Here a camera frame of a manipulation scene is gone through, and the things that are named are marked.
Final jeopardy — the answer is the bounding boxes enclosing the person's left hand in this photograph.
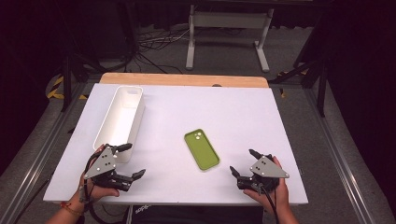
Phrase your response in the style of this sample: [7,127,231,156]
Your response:
[70,144,121,209]

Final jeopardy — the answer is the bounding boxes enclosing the bundle of floor cables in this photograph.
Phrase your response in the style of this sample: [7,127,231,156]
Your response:
[135,26,191,75]

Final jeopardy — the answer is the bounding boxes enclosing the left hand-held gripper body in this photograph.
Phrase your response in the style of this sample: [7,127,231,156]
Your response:
[83,143,134,192]

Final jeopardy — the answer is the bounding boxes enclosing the aluminium floor rail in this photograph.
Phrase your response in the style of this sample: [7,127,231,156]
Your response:
[302,87,379,224]
[0,81,92,224]

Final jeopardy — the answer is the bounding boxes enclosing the long white plastic container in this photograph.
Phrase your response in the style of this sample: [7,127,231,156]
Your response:
[92,85,147,164]

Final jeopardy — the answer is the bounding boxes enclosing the person's right hand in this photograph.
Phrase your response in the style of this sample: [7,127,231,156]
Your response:
[243,155,291,217]

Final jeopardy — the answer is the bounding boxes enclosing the black metal stand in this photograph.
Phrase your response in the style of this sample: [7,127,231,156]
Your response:
[268,57,329,119]

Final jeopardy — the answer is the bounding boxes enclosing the green phone case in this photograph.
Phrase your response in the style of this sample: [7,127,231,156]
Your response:
[183,128,221,172]

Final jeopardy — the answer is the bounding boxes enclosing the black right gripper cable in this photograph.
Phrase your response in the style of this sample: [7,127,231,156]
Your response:
[257,184,280,224]

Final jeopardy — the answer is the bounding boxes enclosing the yellow and black floor tape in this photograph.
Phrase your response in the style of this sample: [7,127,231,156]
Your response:
[46,75,89,101]

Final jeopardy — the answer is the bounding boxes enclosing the white metal stand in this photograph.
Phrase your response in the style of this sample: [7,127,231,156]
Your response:
[185,4,276,74]

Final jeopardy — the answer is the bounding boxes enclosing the black tripod stand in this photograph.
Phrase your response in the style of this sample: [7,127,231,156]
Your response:
[54,0,108,114]

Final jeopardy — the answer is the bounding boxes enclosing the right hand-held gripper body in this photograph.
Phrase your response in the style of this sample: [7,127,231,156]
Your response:
[236,153,290,196]

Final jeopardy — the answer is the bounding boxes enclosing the person's black clothing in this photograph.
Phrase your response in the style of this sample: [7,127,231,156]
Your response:
[126,204,265,224]

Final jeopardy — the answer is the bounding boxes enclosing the red and gold bracelet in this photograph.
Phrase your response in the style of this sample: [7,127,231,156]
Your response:
[59,201,84,217]

